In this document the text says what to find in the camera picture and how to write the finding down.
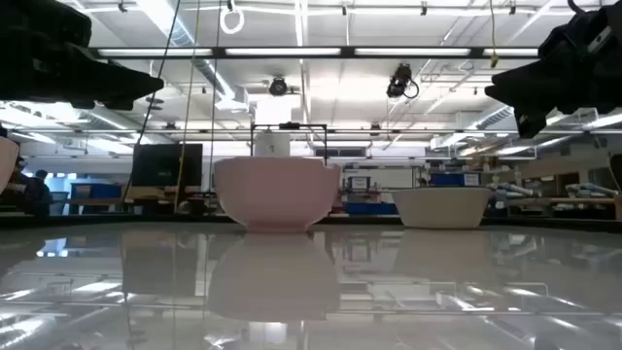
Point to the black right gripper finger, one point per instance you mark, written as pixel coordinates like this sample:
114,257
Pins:
525,87
532,124

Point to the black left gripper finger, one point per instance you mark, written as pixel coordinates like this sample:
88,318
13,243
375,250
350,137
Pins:
116,104
116,82

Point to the peach bowl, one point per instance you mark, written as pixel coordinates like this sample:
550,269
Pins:
7,160

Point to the pink bowl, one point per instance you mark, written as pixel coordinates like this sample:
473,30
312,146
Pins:
277,194

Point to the blue-grey robot arm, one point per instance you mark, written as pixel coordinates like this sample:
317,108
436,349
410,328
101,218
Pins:
590,189
510,188

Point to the black monitor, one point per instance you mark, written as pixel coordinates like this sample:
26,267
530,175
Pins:
165,165

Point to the wooden workbench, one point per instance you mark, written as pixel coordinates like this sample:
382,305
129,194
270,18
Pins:
559,200

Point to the blue storage bin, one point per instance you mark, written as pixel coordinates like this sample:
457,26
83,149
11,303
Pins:
452,179
371,208
97,190

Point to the person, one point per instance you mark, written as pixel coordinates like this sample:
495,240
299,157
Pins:
19,167
39,194

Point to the white bowl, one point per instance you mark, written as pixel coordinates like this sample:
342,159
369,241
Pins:
442,206

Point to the white cylinder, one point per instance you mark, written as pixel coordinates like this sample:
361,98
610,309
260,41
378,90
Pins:
272,145

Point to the overhead LED light bar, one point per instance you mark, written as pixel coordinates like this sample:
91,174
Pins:
291,51

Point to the black overhead camera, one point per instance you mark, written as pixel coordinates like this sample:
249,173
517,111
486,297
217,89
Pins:
278,86

